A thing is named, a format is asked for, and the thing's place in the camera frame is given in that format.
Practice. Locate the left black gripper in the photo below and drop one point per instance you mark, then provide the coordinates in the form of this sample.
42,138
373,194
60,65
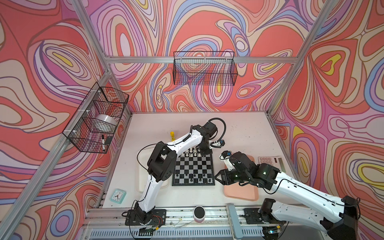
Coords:
205,153

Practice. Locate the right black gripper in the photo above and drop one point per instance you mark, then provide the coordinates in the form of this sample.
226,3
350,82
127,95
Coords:
225,178

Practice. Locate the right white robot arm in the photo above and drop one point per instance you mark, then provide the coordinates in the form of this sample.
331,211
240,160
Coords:
335,216

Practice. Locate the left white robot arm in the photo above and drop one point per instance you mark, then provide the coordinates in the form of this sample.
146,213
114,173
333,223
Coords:
162,162

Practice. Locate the black white chess board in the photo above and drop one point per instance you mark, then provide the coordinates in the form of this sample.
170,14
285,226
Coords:
193,169

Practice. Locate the pink plastic tray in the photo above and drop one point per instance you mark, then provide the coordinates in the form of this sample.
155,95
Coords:
247,193

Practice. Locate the pink white calculator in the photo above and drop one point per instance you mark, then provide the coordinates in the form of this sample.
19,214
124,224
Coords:
276,162

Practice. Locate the yellow glue stick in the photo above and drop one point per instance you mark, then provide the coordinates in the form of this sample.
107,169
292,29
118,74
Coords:
172,134

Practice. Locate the black pink round speaker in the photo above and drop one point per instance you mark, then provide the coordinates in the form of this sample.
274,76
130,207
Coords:
199,214

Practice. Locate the white plastic tray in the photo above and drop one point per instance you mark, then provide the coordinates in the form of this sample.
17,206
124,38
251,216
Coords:
141,169

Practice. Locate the clear tape roll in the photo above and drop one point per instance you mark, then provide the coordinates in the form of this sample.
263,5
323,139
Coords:
107,119

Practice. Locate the black marker pen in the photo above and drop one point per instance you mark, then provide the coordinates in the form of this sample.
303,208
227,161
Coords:
103,144

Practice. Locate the teal alarm clock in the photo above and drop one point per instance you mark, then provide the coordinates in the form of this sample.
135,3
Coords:
118,196

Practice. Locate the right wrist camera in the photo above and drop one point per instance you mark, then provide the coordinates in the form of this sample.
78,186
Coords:
225,157

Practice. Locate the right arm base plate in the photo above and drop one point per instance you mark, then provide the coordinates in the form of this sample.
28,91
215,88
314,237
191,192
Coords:
255,216

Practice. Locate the black wire basket back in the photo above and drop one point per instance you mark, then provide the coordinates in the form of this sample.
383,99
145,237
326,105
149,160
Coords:
204,68

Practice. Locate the black wire basket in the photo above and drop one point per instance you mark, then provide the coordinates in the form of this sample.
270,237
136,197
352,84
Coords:
85,132
204,68

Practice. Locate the grey blue rail bracket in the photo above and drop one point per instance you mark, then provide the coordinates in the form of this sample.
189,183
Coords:
234,222

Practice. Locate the black wire basket left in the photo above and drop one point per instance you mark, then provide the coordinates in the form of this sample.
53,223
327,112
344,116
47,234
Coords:
85,132

